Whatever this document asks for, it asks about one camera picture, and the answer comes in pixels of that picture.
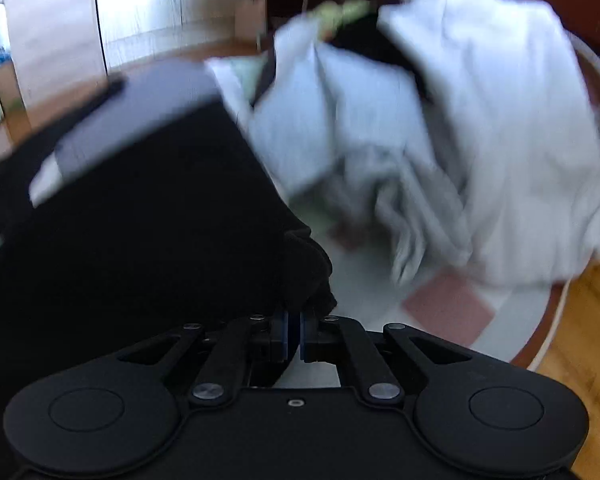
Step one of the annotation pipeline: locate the white top with green print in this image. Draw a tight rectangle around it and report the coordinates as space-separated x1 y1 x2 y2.
310 0 381 36

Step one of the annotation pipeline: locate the black cloth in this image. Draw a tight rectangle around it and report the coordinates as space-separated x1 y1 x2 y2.
330 20 431 101

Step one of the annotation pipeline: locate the cardboard box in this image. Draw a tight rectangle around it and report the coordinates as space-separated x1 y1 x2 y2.
235 0 268 43

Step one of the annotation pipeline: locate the white garment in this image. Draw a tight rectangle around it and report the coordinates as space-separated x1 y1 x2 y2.
380 0 600 286

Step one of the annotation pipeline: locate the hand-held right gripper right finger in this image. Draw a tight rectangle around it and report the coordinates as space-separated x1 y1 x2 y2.
300 310 473 406

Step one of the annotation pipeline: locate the checked bed sheet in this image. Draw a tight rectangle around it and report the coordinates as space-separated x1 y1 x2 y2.
275 205 571 366

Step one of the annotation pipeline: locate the black garment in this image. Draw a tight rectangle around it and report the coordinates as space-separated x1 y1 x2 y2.
0 77 338 476

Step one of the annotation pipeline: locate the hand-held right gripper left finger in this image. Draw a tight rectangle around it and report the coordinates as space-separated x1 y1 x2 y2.
115 310 298 406

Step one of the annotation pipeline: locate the light grey garment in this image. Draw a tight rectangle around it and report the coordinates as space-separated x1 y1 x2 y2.
250 15 471 286

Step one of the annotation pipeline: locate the white wardrobe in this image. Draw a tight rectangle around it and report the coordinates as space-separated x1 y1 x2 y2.
0 0 266 131

